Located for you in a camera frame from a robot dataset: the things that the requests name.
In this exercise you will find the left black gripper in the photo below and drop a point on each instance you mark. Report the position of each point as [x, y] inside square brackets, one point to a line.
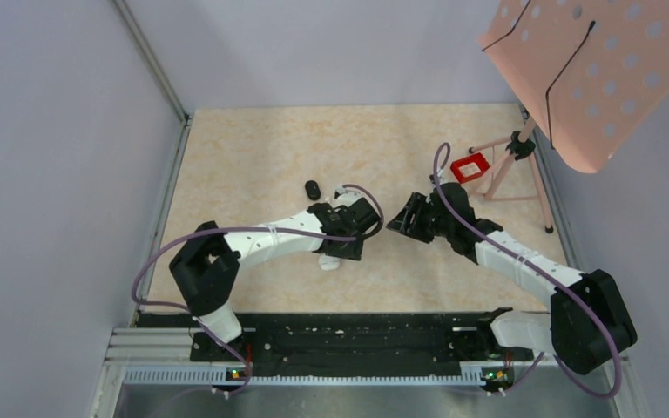
[352, 251]

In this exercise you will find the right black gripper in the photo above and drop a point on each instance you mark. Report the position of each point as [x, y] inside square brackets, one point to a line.
[416, 205]

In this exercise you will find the black earbud charging case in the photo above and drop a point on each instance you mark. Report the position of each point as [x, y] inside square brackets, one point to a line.
[312, 190]

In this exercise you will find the white charging case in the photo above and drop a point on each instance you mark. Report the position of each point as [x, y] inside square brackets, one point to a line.
[329, 263]

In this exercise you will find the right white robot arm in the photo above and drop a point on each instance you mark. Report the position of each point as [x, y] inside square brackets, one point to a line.
[585, 318]

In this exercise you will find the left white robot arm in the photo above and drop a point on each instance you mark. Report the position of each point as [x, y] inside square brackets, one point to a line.
[206, 266]

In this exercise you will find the red square box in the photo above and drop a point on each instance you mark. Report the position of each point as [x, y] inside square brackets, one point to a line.
[469, 168]

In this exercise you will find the pink perforated music stand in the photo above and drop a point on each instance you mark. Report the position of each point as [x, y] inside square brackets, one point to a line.
[588, 72]

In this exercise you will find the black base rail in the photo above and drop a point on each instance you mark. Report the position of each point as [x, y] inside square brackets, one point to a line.
[340, 349]

